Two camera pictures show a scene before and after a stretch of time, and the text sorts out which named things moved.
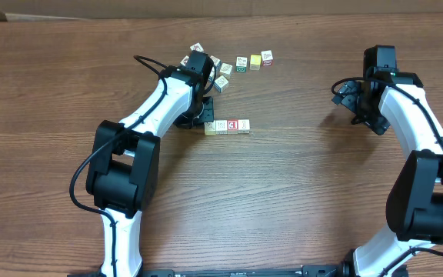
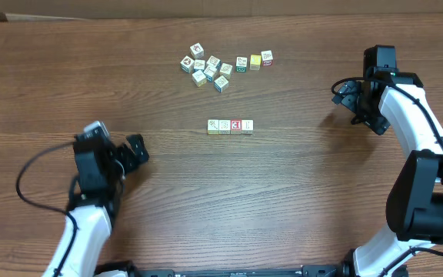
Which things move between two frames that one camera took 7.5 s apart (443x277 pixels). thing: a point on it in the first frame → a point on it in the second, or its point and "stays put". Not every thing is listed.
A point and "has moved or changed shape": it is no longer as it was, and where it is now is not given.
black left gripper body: (198, 111) → (127, 158)
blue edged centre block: (211, 75) stays put
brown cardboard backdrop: (44, 10) stays put
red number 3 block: (267, 57) stays put
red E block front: (232, 126) has moved or changed shape
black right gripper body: (352, 94) stays put
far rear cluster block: (197, 47) stays put
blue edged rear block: (217, 62) stays put
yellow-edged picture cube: (210, 128) has moved or changed shape
